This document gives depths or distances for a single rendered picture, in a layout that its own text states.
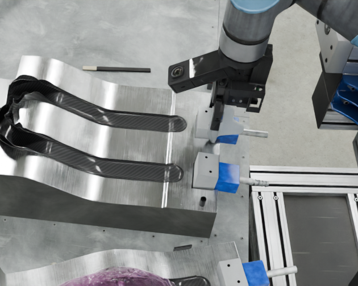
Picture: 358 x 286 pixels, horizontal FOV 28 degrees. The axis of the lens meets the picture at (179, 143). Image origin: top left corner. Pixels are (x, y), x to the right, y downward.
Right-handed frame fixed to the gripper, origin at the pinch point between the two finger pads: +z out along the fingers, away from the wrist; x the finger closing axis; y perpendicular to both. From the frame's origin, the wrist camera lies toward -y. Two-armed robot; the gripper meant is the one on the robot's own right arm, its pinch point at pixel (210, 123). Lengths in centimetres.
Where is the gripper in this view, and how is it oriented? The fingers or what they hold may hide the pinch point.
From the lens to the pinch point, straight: 127.0
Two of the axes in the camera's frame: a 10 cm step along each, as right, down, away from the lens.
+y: 9.9, 1.1, 0.5
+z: -1.1, 5.9, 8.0
